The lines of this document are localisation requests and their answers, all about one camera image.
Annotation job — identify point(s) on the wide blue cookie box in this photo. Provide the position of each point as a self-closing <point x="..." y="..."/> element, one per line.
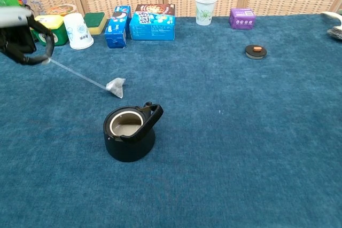
<point x="152" y="27"/>

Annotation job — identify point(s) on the upturned white paper cup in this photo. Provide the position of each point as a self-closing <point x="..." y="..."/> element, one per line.
<point x="80" y="33"/>

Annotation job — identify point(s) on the black lid orange knob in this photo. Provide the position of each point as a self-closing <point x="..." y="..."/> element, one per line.
<point x="255" y="53"/>

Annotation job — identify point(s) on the green and yellow sponge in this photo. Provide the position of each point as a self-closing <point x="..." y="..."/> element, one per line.
<point x="94" y="22"/>

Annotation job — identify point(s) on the orange sealed food cup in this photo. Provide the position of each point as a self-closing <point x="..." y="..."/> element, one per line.
<point x="61" y="9"/>

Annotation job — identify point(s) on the clear glass dish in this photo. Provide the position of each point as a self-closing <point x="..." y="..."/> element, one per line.
<point x="335" y="33"/>

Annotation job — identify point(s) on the green tub with yellow lid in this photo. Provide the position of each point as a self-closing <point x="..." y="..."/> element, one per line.
<point x="60" y="34"/>

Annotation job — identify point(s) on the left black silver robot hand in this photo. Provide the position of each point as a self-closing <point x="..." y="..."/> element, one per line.
<point x="13" y="15"/>

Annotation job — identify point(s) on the narrow blue cookie box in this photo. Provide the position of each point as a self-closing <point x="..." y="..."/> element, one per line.
<point x="116" y="31"/>

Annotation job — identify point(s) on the stack of white paper cups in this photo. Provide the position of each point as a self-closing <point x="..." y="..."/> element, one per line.
<point x="205" y="9"/>

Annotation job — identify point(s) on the small purple box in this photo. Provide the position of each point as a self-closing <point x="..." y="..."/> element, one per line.
<point x="241" y="19"/>

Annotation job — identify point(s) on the blue carpet table cover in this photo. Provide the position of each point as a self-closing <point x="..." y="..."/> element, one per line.
<point x="213" y="132"/>

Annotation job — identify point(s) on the black cast iron teapot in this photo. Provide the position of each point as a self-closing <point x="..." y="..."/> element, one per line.
<point x="128" y="150"/>

